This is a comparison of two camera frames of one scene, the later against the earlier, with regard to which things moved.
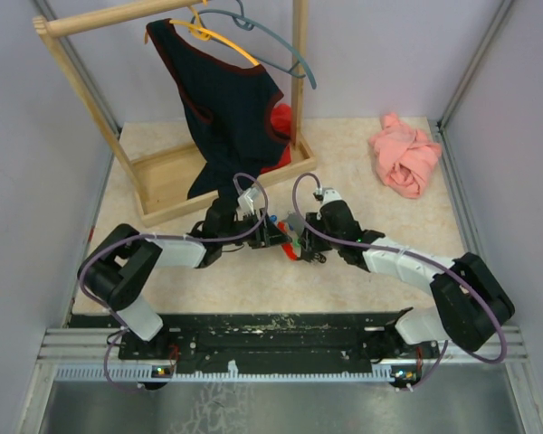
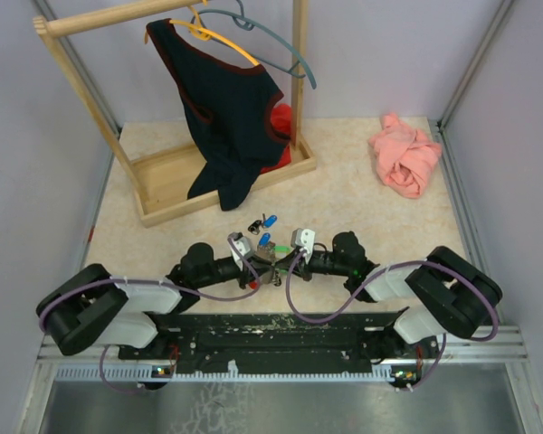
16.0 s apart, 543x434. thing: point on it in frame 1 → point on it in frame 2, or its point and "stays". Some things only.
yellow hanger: (199, 32) stays
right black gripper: (310, 242) → (302, 268)
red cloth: (281, 118) stays
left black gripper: (268, 234) → (259, 265)
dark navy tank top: (230, 110) stays
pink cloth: (406, 155) stays
